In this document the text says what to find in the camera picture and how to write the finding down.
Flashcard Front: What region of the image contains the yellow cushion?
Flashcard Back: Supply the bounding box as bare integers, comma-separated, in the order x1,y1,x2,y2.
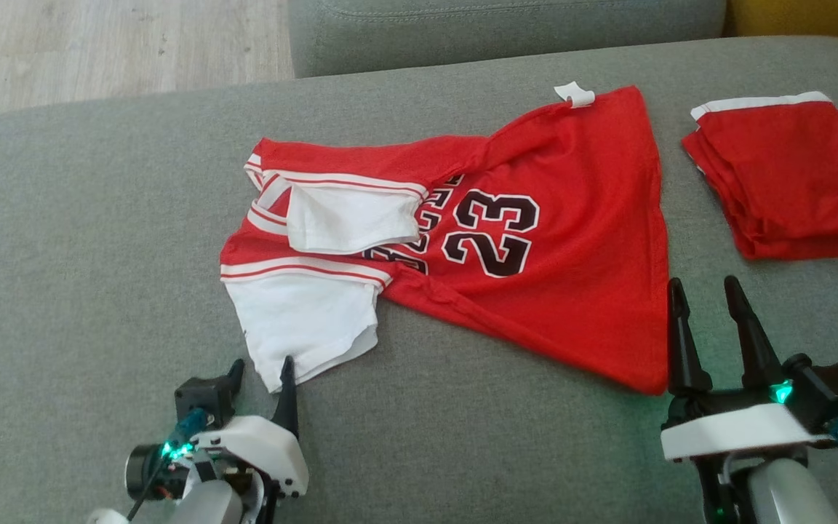
725,0,838,52

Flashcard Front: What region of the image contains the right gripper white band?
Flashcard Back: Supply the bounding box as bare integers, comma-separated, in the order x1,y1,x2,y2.
661,274,835,464

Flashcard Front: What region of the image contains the red shorts white stripe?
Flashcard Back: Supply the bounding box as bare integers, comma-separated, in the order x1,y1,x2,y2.
682,91,838,261

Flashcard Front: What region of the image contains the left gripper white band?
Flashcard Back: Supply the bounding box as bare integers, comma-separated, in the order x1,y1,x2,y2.
189,354,311,500

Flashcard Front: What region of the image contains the grey sofa back cushion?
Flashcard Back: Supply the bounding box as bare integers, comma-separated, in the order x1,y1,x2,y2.
287,0,727,79

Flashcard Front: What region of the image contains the red white basketball jersey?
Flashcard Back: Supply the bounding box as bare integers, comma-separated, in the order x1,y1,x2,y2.
219,82,671,397

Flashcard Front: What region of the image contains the left arm black cable blue plug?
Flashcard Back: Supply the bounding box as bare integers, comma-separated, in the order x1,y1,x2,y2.
127,408,213,522

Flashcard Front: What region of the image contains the grey sofa seat cushion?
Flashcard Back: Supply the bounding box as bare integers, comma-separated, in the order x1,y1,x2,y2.
0,35,838,524

